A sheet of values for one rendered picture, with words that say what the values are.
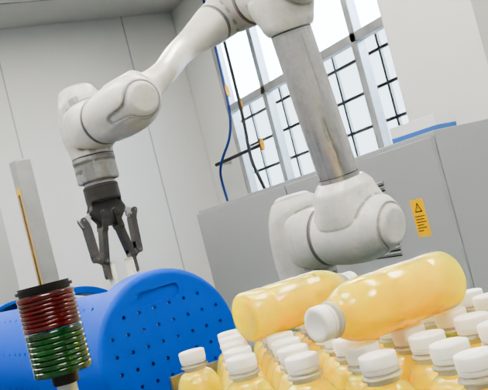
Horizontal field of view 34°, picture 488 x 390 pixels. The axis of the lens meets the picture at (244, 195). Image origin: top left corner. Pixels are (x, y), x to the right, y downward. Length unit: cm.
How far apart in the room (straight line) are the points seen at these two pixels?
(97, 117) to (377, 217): 69
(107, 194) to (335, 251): 58
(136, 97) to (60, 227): 534
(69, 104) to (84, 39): 558
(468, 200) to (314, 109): 124
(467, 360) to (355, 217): 118
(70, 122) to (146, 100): 21
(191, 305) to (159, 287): 7
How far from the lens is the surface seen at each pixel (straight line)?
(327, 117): 191
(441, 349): 80
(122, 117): 155
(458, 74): 422
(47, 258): 289
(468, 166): 306
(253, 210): 415
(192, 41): 192
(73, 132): 168
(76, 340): 90
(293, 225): 202
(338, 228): 191
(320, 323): 86
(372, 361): 82
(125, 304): 143
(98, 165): 168
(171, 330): 147
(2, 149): 685
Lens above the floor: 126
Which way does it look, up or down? 3 degrees up
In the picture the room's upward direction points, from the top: 14 degrees counter-clockwise
